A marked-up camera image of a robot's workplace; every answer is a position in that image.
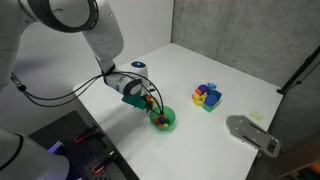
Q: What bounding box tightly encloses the yellow toy piece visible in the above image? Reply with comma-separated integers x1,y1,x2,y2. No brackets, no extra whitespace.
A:
191,93,208,107

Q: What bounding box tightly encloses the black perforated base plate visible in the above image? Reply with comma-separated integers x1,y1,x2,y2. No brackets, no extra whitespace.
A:
28,110,140,180

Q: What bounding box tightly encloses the green plastic bowl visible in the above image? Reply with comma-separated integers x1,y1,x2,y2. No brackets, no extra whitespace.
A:
148,105,177,132

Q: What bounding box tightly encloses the black vertical pole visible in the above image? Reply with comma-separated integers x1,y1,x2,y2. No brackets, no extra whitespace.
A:
276,44,320,96

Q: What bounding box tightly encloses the black cable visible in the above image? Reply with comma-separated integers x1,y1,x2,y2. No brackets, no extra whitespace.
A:
19,73,158,108
10,70,165,115

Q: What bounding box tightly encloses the green toy box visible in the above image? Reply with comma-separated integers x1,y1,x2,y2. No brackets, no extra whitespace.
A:
201,101,221,113

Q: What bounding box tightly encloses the purple toy piece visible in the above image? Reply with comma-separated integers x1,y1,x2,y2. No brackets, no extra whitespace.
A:
197,84,211,95

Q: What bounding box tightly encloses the light blue toy piece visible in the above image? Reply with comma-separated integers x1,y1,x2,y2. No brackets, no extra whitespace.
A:
206,82,218,92

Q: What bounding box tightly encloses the pale yellow sticky note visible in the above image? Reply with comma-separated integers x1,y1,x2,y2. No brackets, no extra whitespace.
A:
247,110,265,122

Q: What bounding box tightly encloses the grey metal plate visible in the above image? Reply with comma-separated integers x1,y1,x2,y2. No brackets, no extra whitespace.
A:
225,114,282,159

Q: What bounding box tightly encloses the blue toy box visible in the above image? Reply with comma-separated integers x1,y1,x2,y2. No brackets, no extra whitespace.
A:
203,89,223,108

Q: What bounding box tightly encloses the red and black clamp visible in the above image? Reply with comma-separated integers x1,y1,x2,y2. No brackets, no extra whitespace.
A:
91,150,118,176
73,123,100,144

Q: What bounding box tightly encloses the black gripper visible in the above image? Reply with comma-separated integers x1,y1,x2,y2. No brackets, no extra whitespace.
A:
139,93,158,114

